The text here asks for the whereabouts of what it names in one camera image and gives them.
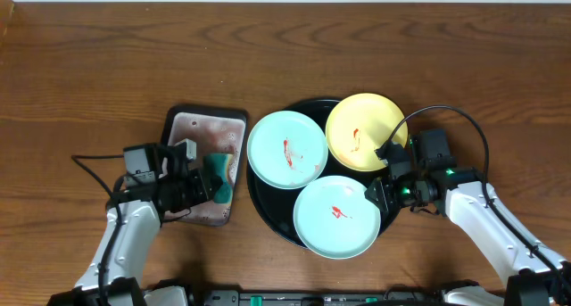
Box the green yellow sponge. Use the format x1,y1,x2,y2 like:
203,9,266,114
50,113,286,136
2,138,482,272
203,153,233,204

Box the light blue plate front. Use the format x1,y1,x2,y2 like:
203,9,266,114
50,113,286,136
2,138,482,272
293,176,382,260

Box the light blue plate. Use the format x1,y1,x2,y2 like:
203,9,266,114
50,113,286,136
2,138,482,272
293,176,382,260
246,111,328,190

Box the yellow plate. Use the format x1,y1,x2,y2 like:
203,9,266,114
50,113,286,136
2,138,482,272
325,93,409,172

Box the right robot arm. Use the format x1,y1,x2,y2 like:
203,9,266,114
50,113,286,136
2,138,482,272
365,141,570,305

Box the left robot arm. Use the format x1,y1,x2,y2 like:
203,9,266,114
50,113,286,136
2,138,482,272
48,168,232,306

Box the rectangular black soapy tray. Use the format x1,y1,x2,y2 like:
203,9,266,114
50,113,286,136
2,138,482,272
161,104,247,227

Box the round black tray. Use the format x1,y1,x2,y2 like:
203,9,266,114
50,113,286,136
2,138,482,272
247,99,387,246

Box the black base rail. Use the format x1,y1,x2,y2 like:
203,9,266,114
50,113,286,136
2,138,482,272
202,290,443,306

